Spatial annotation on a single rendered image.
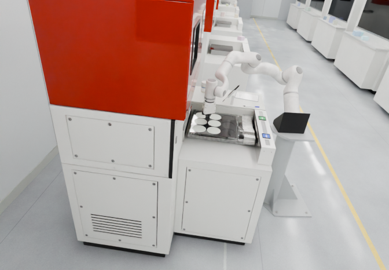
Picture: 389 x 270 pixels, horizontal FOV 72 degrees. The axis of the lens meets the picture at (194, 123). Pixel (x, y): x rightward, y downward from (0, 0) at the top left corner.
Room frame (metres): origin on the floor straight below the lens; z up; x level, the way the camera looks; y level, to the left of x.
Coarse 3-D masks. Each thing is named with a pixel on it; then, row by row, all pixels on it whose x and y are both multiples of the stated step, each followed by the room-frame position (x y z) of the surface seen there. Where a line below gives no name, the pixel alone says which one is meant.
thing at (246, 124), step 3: (243, 120) 1.95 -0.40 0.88; (246, 120) 1.96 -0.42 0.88; (249, 120) 1.96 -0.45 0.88; (243, 123) 1.89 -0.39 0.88; (246, 123) 1.90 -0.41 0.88; (249, 123) 1.90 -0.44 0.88; (243, 126) 1.84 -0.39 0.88; (246, 126) 1.85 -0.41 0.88; (249, 126) 1.85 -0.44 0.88; (252, 126) 1.86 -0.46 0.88; (249, 129) 1.81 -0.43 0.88; (252, 129) 1.81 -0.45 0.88; (243, 141) 1.66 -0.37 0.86; (246, 141) 1.64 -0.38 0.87; (249, 141) 1.64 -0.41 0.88; (252, 141) 1.64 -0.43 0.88; (249, 144) 1.64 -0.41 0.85; (252, 144) 1.64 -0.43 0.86
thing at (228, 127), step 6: (222, 114) 1.98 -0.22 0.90; (210, 120) 1.86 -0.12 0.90; (216, 120) 1.87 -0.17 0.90; (222, 120) 1.88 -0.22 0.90; (228, 120) 1.89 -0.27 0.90; (234, 120) 1.90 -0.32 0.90; (192, 126) 1.74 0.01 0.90; (204, 126) 1.76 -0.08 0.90; (210, 126) 1.76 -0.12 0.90; (222, 126) 1.78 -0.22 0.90; (228, 126) 1.79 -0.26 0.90; (234, 126) 1.80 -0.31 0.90; (198, 132) 1.66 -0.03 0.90; (204, 132) 1.67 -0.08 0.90; (222, 132) 1.70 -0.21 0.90; (228, 132) 1.70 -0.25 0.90; (234, 132) 1.71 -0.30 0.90
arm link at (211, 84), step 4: (208, 80) 1.84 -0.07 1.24; (212, 80) 1.85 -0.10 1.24; (216, 80) 1.87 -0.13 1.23; (208, 84) 1.82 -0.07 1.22; (212, 84) 1.81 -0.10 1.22; (216, 84) 1.83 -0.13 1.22; (208, 88) 1.82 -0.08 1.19; (212, 88) 1.81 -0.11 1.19; (208, 92) 1.81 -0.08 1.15; (212, 92) 1.80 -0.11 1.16; (204, 96) 1.84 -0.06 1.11; (208, 96) 1.81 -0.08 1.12; (212, 96) 1.81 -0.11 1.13
